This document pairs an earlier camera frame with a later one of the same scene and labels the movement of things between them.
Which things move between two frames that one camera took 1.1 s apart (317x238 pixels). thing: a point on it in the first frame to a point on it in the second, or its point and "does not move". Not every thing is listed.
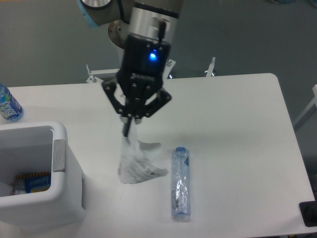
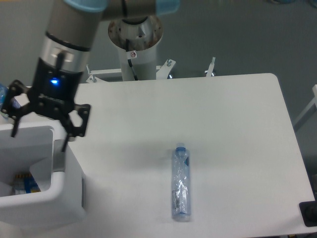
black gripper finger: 162,98 to 70,129
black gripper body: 146,60 to 55,89
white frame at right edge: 311,109 does not move
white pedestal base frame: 168,64 does not move
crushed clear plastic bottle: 181,197 does not move
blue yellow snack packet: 32,182 does not move
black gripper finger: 109,87 to 16,87
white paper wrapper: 135,164 to 41,172
